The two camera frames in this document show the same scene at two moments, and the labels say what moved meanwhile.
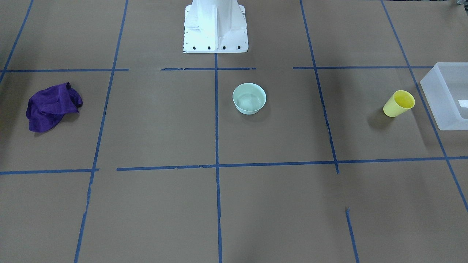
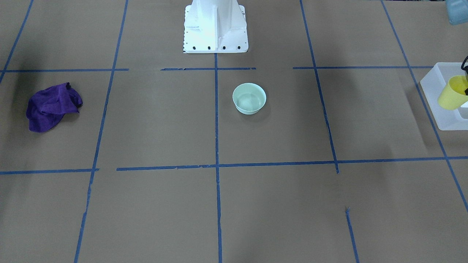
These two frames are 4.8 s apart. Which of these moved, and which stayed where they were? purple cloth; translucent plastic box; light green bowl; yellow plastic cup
Moved: yellow plastic cup
Stayed: purple cloth; translucent plastic box; light green bowl
